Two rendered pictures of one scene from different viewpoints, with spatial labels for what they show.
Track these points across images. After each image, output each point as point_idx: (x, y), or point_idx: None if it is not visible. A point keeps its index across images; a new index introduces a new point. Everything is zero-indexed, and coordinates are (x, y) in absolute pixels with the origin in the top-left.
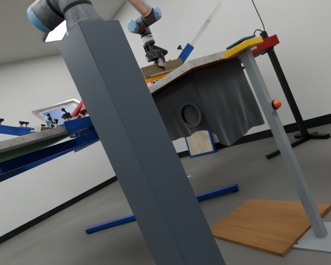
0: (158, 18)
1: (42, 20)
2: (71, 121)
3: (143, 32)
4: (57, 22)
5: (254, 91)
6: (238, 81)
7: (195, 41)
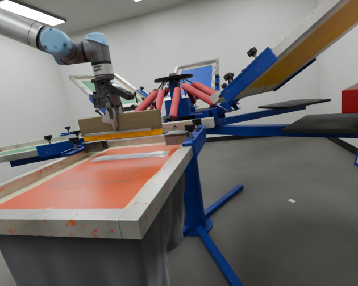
0: (55, 55)
1: None
2: (46, 146)
3: (87, 61)
4: None
5: None
6: (106, 261)
7: (286, 44)
